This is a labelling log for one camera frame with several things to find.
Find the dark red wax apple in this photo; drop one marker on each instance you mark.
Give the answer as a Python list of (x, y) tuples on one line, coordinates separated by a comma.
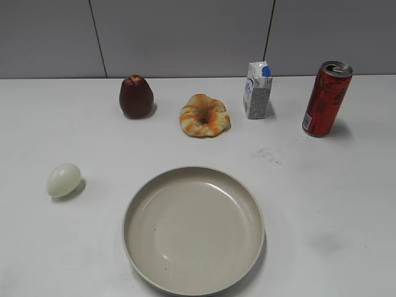
[(136, 98)]

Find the small white milk carton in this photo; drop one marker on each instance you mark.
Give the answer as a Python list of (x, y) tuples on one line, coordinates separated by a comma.
[(257, 90)]

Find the red soda can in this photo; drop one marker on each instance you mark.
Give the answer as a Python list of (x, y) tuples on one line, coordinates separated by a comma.
[(330, 87)]

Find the ring-shaped glazed bread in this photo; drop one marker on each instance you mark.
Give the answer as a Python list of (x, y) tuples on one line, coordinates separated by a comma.
[(204, 116)]

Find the beige round plate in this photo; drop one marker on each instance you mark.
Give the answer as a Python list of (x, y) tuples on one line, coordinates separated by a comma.
[(193, 231)]

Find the white egg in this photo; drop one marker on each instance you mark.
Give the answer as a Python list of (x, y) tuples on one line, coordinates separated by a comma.
[(63, 180)]

